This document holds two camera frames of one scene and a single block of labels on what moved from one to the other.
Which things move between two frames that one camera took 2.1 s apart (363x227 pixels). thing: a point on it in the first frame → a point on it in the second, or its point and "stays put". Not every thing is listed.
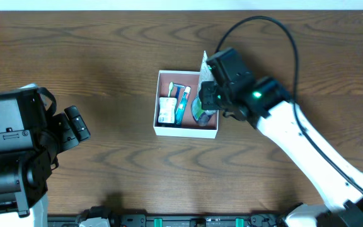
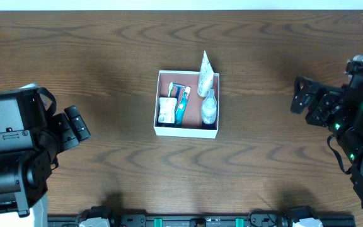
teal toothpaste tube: [182, 106] stays put
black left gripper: [67, 127] stays put
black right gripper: [208, 95] → [317, 103]
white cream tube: [206, 75] stays put
